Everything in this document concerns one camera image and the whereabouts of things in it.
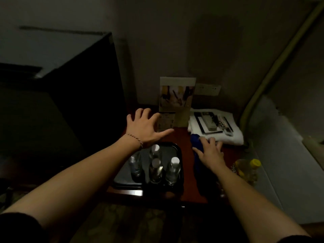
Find wooden window sill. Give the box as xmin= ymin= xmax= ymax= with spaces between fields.
xmin=302 ymin=136 xmax=324 ymax=170

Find person's black left sleeve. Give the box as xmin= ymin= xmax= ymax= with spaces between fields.
xmin=0 ymin=212 xmax=49 ymax=243

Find remote controls on black folder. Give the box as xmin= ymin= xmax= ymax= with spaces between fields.
xmin=193 ymin=111 xmax=223 ymax=134

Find black pen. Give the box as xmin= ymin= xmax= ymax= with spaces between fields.
xmin=222 ymin=116 xmax=234 ymax=132

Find person's right forearm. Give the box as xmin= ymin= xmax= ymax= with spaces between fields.
xmin=215 ymin=165 xmax=309 ymax=243

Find white folded towel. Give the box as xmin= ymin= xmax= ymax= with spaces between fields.
xmin=187 ymin=108 xmax=244 ymax=146

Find black serving tray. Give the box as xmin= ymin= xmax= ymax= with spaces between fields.
xmin=111 ymin=141 xmax=184 ymax=191

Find white wall panel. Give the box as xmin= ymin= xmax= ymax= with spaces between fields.
xmin=249 ymin=96 xmax=324 ymax=224

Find braided wrist bracelet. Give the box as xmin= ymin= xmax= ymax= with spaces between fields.
xmin=126 ymin=133 xmax=143 ymax=149

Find person's left hand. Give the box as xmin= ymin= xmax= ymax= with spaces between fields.
xmin=125 ymin=108 xmax=175 ymax=149

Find white double wall socket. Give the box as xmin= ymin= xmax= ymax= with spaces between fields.
xmin=195 ymin=83 xmax=221 ymax=97

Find blue cloth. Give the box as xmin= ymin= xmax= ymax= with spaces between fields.
xmin=190 ymin=134 xmax=221 ymax=200

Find person's black sleeve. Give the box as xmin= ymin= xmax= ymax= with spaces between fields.
xmin=278 ymin=235 xmax=319 ymax=243
xmin=0 ymin=212 xmax=49 ymax=243

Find black mini fridge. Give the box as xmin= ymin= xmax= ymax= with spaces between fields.
xmin=0 ymin=26 xmax=127 ymax=180

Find clear plastic water bottle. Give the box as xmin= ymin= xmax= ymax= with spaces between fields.
xmin=149 ymin=158 xmax=164 ymax=184
xmin=149 ymin=144 xmax=162 ymax=160
xmin=128 ymin=154 xmax=143 ymax=178
xmin=166 ymin=157 xmax=182 ymax=186

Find person's right hand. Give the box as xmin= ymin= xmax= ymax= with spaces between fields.
xmin=192 ymin=136 xmax=227 ymax=175

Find green wall pipe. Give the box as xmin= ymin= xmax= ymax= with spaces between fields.
xmin=239 ymin=2 xmax=324 ymax=129

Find small grey remote control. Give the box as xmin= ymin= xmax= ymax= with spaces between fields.
xmin=217 ymin=114 xmax=233 ymax=136

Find red wooden side cabinet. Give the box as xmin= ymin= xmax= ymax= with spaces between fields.
xmin=106 ymin=106 xmax=251 ymax=208

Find person's left forearm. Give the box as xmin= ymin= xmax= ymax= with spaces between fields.
xmin=2 ymin=135 xmax=142 ymax=230

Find person's black right sleeve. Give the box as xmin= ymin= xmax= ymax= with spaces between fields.
xmin=278 ymin=235 xmax=319 ymax=243

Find yellow capped liquid bottle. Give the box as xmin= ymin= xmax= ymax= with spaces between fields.
xmin=232 ymin=159 xmax=262 ymax=186

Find printed brochure stand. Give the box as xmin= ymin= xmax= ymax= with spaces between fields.
xmin=158 ymin=77 xmax=197 ymax=132

